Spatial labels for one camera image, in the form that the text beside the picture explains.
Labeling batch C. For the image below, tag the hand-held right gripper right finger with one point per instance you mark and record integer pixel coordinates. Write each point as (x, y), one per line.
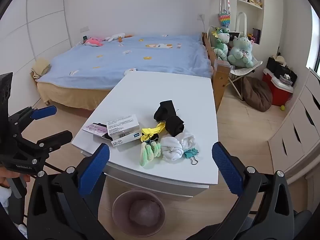
(227, 167)

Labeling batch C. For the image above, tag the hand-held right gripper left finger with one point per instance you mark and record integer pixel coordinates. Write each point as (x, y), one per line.
(95, 170)

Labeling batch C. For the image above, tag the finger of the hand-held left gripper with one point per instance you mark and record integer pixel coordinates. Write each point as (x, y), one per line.
(60, 137)
(43, 112)

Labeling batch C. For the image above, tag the pink card package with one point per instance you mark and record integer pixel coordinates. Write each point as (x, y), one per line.
(96, 129)

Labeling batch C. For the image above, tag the teal binder clip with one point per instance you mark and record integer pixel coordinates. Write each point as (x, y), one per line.
(188, 155)

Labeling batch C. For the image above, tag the pink trash bin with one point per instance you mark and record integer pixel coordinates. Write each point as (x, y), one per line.
(122, 205)

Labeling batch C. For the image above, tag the white cardboard box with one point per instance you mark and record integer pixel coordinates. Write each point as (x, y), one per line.
(122, 127)

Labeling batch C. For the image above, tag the green white sock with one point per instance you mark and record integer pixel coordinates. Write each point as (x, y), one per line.
(146, 155)
(157, 148)

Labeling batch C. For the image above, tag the person's left forearm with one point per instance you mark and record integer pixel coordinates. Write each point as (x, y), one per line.
(4, 196)

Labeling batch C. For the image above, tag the person's left hand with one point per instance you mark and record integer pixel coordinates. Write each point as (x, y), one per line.
(10, 177)

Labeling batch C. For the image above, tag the folded yellow blanket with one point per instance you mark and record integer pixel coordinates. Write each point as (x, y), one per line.
(41, 66)

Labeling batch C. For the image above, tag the black yellow sock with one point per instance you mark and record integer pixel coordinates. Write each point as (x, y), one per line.
(150, 137)

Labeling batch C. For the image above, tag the rolled black sock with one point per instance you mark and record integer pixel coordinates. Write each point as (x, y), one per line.
(175, 126)

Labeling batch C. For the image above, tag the white drawer cabinet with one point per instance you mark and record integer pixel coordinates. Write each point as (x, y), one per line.
(297, 130)

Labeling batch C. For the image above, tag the brown cushion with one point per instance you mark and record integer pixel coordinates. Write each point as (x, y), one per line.
(257, 93)

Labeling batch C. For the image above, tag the pink plush toy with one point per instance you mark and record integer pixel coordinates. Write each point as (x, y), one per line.
(93, 41)

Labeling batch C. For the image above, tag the red cooler box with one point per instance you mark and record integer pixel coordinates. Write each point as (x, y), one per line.
(277, 92)

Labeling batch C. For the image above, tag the white folding chair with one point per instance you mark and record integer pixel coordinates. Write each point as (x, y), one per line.
(243, 71)

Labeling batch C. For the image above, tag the white table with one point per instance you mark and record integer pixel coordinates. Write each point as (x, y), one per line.
(162, 87)

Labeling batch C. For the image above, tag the white goose plush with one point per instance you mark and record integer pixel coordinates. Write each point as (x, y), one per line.
(116, 37)

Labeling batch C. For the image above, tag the black bag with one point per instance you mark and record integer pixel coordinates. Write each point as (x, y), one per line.
(275, 67)

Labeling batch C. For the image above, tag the teal dinosaur plush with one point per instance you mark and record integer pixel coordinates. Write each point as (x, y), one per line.
(240, 52)

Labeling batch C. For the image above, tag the green dragon plush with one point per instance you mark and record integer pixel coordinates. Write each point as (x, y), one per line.
(221, 45)

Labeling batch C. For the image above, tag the black box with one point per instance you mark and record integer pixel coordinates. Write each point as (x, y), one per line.
(235, 35)

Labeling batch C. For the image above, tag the rainbow bubble bag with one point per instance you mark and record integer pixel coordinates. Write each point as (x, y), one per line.
(224, 20)

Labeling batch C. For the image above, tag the window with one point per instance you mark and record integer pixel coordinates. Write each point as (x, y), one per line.
(313, 42)

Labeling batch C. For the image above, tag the yellow shelf plush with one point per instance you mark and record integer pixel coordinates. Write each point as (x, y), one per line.
(256, 2)

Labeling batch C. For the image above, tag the bed with wooden frame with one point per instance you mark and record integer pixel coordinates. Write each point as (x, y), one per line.
(65, 95)

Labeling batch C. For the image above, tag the white wall switch plate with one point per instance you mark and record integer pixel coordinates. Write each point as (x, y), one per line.
(84, 29)

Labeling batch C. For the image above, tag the white wall outlet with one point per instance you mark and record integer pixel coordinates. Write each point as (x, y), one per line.
(201, 17)

